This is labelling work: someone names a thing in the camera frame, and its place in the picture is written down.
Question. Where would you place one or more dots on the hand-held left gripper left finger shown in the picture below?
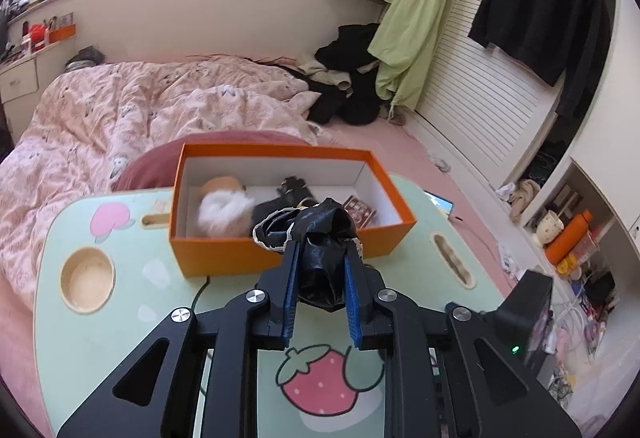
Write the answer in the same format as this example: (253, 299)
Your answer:
(290, 298)

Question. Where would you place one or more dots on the orange cardboard box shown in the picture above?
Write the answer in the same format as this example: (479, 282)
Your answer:
(225, 258)

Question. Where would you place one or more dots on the grey cloth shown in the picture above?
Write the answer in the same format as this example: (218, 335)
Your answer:
(85, 57)

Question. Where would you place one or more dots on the orange storage tray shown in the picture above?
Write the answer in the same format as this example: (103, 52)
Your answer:
(62, 33)

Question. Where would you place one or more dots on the pink patterned quilt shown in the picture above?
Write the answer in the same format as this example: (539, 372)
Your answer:
(100, 118)

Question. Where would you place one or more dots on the white louvered wardrobe door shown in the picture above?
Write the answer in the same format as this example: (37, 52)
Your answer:
(480, 93)

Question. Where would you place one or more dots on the green cartoon print desktop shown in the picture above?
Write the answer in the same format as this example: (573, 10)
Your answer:
(100, 333)

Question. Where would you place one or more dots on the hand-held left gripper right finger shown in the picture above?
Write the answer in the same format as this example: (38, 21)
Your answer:
(351, 303)

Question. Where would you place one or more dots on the white spotted mug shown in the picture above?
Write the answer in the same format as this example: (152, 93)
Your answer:
(549, 227)

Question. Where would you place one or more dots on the red container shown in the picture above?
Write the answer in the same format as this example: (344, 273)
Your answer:
(37, 32)

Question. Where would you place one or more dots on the green toy car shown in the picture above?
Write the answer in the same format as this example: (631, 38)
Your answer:
(295, 190)

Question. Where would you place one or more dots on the orange bottle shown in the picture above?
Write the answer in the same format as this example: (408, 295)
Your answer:
(567, 238)

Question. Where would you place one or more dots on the brown plush toy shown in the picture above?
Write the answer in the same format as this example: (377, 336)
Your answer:
(225, 183)

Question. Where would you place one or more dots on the white drawer cabinet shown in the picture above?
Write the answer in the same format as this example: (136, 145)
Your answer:
(20, 81)

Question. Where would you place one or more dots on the beige cloth heap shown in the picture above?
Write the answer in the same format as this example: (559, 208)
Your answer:
(525, 195)

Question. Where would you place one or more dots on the brown card deck box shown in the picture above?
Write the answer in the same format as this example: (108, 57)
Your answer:
(357, 208)

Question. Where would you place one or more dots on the black fabric pouch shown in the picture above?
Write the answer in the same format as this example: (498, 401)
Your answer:
(320, 238)

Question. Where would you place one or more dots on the white fluffy pompom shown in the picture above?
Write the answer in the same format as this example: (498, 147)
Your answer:
(222, 213)

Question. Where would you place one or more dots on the tablet with lit screen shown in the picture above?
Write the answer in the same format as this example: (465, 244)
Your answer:
(439, 203)

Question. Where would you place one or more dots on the light green hanging garment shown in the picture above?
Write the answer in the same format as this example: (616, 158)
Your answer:
(420, 18)

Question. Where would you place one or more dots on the pile of dark clothes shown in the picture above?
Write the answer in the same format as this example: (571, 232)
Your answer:
(350, 83)

